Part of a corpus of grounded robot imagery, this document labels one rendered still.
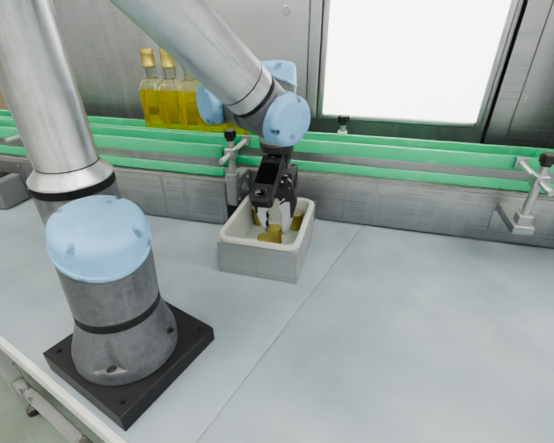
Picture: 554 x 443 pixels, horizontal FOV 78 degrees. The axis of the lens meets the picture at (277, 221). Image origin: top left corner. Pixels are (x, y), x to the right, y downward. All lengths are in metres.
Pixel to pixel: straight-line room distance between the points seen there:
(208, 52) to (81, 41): 0.97
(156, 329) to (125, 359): 0.05
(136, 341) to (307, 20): 0.83
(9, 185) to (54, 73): 0.75
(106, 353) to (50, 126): 0.31
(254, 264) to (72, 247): 0.38
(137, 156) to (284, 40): 0.49
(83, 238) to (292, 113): 0.31
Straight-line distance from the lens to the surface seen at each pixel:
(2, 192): 1.24
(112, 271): 0.45
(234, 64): 0.46
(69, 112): 0.54
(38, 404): 1.41
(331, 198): 0.91
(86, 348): 0.55
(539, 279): 0.92
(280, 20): 1.03
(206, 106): 0.61
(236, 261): 0.73
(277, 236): 0.78
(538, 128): 1.15
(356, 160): 0.89
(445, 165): 0.90
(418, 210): 0.92
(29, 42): 0.52
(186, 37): 0.43
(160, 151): 0.93
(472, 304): 0.78
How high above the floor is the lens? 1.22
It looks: 31 degrees down
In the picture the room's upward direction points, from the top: straight up
